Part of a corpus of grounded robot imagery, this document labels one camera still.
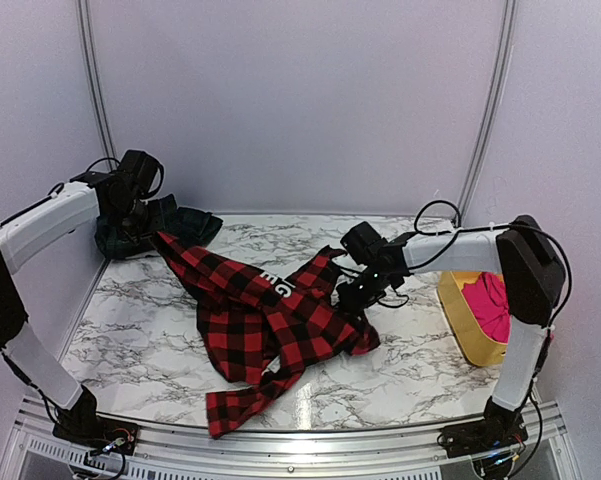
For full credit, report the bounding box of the right corner wall post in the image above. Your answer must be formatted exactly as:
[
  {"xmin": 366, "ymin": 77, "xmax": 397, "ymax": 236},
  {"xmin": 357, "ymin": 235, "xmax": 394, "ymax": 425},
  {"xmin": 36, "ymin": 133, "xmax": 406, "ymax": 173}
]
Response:
[{"xmin": 458, "ymin": 0, "xmax": 518, "ymax": 220}]

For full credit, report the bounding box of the yellow laundry basket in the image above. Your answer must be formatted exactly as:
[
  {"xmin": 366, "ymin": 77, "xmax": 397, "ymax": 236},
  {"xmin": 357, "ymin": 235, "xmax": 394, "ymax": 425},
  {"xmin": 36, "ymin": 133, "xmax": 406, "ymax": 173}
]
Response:
[{"xmin": 437, "ymin": 271, "xmax": 508, "ymax": 367}]

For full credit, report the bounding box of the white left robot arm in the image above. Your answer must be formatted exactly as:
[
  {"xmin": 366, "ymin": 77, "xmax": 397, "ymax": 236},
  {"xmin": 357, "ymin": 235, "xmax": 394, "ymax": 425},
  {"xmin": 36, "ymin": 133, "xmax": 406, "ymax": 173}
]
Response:
[{"xmin": 0, "ymin": 150, "xmax": 164, "ymax": 445}]

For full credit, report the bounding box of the left corner wall post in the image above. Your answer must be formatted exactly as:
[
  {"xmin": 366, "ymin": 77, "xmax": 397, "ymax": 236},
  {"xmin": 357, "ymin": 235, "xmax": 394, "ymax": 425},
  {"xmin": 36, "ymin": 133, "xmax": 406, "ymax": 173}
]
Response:
[{"xmin": 76, "ymin": 0, "xmax": 118, "ymax": 163}]

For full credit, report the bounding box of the corner wall post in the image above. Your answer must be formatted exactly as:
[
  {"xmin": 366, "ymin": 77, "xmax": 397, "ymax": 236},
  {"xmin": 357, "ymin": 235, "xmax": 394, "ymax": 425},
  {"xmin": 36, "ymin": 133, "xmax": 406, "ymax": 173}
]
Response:
[
  {"xmin": 458, "ymin": 0, "xmax": 518, "ymax": 220},
  {"xmin": 76, "ymin": 0, "xmax": 118, "ymax": 163}
]

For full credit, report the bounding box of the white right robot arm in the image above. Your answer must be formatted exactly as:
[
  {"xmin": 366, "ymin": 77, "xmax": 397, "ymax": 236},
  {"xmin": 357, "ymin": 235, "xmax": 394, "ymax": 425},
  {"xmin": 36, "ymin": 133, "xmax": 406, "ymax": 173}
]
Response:
[{"xmin": 337, "ymin": 215, "xmax": 571, "ymax": 448}]

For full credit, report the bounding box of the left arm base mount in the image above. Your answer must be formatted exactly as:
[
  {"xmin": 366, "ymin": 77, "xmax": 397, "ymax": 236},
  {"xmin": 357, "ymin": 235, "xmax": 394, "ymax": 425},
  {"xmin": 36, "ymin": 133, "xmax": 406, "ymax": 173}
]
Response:
[{"xmin": 53, "ymin": 415, "xmax": 139, "ymax": 456}]

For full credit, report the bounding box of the pink garment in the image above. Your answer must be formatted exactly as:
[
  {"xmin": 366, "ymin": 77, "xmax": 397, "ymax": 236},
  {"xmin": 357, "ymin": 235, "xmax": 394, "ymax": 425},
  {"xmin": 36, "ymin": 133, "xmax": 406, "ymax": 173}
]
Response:
[{"xmin": 462, "ymin": 272, "xmax": 511, "ymax": 344}]

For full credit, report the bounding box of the aluminium front rail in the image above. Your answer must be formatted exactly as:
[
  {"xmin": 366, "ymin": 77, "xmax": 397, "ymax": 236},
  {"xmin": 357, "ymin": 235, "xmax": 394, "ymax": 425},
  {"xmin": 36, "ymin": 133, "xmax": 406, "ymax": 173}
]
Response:
[{"xmin": 0, "ymin": 397, "xmax": 582, "ymax": 479}]

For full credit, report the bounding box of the red black plaid shirt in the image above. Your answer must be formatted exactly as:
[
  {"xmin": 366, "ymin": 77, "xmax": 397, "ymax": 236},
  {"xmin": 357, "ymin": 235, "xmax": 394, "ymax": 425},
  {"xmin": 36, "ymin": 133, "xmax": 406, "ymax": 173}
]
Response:
[{"xmin": 152, "ymin": 232, "xmax": 380, "ymax": 439}]

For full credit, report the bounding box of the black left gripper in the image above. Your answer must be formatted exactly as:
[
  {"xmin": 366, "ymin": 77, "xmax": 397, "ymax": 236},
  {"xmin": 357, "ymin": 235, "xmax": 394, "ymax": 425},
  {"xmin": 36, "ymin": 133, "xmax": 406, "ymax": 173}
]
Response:
[{"xmin": 109, "ymin": 195, "xmax": 164, "ymax": 243}]

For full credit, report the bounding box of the dark green plaid garment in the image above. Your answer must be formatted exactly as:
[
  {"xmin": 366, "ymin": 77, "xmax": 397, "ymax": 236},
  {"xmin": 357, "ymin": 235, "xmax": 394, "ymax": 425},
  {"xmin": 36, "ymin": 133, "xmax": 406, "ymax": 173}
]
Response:
[{"xmin": 94, "ymin": 194, "xmax": 223, "ymax": 260}]

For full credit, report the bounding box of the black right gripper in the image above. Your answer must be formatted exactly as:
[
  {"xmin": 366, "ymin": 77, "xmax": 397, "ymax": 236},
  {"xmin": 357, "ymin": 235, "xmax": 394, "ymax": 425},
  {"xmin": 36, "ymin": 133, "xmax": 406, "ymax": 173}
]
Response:
[{"xmin": 334, "ymin": 266, "xmax": 395, "ymax": 315}]

